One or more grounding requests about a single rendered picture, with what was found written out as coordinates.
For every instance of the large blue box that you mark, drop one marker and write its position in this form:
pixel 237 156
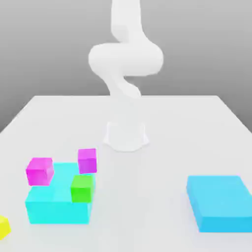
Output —
pixel 220 200

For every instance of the large cyan box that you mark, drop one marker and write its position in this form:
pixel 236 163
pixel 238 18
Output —
pixel 59 210

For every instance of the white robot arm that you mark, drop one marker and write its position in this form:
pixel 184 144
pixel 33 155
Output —
pixel 126 59

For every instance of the small magenta cube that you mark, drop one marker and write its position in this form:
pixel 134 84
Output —
pixel 39 171

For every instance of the small yellow cube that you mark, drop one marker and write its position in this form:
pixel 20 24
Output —
pixel 3 226

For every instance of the small green cube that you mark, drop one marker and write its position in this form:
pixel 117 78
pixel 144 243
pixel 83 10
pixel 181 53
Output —
pixel 81 189

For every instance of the small purple cube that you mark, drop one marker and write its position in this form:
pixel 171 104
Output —
pixel 87 161

